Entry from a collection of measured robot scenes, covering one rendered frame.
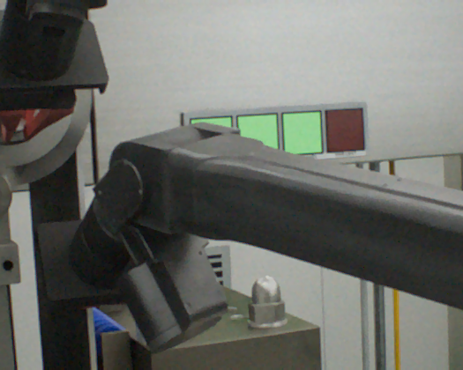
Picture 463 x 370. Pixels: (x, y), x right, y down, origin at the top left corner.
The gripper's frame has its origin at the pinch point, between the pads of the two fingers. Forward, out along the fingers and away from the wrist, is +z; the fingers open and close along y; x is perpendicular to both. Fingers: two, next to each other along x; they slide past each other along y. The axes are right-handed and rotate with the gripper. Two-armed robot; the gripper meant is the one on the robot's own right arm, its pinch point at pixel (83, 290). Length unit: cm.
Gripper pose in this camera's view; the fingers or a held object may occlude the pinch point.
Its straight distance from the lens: 94.3
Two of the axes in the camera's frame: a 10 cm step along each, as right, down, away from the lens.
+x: -2.1, -9.1, 3.5
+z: -3.1, 4.0, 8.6
